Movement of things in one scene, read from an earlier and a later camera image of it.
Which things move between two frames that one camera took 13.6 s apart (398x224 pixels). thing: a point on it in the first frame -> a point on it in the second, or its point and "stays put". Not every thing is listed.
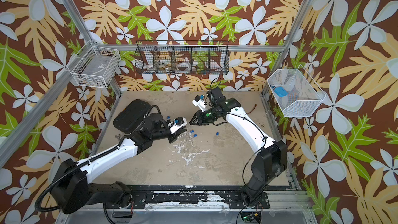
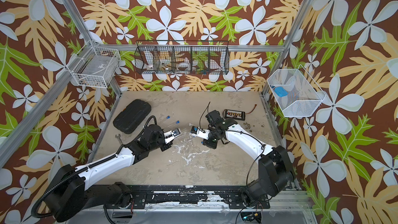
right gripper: x=199 y=115 -> x=210 y=144
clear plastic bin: x=304 y=95 stays put
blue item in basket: x=281 y=91 stays put
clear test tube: x=184 y=142 stays put
